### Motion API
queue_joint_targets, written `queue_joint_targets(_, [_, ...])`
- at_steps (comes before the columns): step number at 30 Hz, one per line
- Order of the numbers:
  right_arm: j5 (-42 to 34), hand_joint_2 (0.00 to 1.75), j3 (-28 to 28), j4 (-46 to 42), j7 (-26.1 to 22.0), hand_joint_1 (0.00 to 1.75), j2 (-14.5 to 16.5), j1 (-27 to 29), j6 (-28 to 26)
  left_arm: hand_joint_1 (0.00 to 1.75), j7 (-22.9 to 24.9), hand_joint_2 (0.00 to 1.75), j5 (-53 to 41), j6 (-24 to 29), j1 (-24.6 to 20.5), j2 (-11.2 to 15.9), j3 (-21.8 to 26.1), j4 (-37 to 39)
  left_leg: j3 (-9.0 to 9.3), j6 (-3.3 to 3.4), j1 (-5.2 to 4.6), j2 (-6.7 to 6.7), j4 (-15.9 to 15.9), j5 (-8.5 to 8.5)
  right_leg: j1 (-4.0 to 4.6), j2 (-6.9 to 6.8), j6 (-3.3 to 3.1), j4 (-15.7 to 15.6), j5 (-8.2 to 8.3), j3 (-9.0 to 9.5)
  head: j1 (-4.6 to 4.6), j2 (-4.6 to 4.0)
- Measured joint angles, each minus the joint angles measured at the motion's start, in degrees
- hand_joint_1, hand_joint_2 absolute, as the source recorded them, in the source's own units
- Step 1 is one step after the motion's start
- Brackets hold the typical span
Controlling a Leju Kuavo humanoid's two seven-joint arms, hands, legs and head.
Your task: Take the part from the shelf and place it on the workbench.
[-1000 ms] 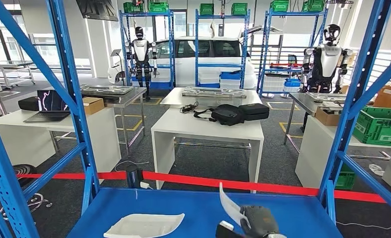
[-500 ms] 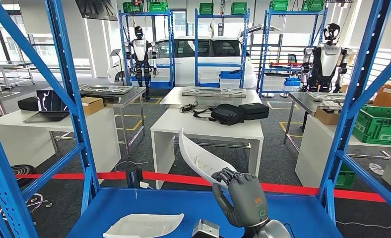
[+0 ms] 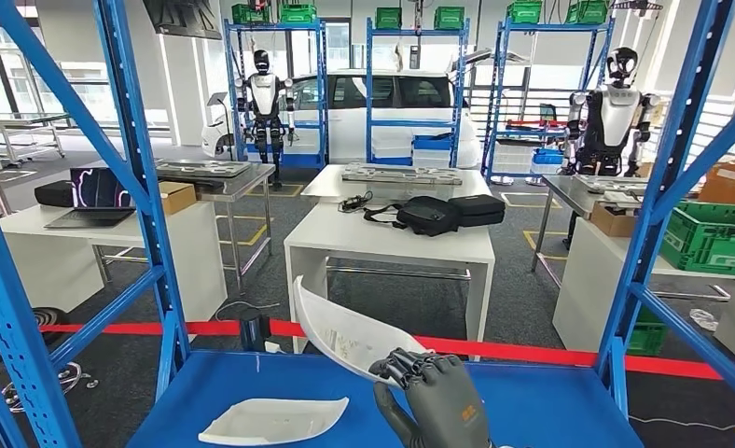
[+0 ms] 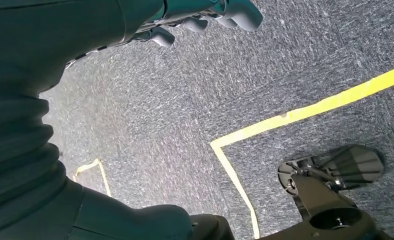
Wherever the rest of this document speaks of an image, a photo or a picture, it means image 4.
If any pale floor tape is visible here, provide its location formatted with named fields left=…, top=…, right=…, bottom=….
left=72, top=158, right=112, bottom=198

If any yellow floor tape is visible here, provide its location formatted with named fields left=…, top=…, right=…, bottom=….
left=210, top=65, right=394, bottom=240

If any black robot leg with foot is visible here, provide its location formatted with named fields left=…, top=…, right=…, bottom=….
left=259, top=144, right=394, bottom=240

